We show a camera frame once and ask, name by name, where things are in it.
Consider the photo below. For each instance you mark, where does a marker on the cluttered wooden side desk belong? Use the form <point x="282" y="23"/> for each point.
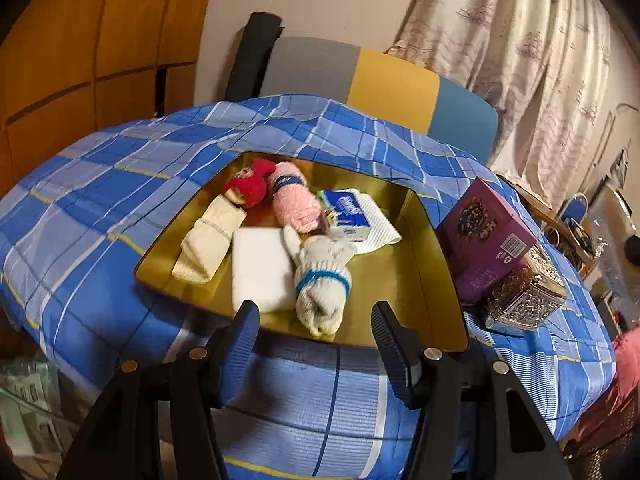
<point x="572" y="239"/>

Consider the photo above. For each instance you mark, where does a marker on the cream folded sock pair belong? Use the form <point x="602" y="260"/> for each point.
<point x="206" y="244"/>

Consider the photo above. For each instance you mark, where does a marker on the blue white tissue pack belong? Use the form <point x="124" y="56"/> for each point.
<point x="342" y="216"/>

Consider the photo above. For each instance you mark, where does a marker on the blue plaid tablecloth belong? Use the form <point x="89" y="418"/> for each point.
<point x="73" y="230"/>

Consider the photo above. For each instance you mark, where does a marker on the white folded cloth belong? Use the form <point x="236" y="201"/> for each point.
<point x="382" y="232"/>

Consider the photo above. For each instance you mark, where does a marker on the orange wooden cabinet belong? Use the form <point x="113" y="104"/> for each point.
<point x="71" y="67"/>

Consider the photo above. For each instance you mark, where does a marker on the white blue-striped glove roll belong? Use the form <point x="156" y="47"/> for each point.
<point x="322" y="281"/>

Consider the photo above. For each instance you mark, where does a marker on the red knitted sock roll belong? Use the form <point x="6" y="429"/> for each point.
<point x="248" y="187"/>

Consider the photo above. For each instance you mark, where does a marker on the silver ornate tissue box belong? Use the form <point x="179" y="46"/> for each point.
<point x="531" y="292"/>

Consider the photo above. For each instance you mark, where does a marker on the gold tin storage box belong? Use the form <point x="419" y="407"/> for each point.
<point x="412" y="276"/>

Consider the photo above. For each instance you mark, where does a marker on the blue folding chair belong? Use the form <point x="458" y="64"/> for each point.
<point x="574" y="208"/>

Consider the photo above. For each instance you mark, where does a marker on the beige patterned curtain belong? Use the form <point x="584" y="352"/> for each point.
<point x="541" y="64"/>

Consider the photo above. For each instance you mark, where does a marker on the pink fuzzy sock roll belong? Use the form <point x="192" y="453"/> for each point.
<point x="293" y="203"/>

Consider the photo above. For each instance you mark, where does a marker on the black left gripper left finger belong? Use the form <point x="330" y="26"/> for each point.
<point x="234" y="349"/>

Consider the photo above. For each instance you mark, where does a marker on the purple cardboard box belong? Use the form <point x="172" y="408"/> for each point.
<point x="482" y="238"/>

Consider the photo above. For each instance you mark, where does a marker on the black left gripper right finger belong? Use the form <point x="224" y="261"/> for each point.
<point x="401" y="350"/>

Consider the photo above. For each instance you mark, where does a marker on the white foam sponge block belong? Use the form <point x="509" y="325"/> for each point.
<point x="262" y="270"/>

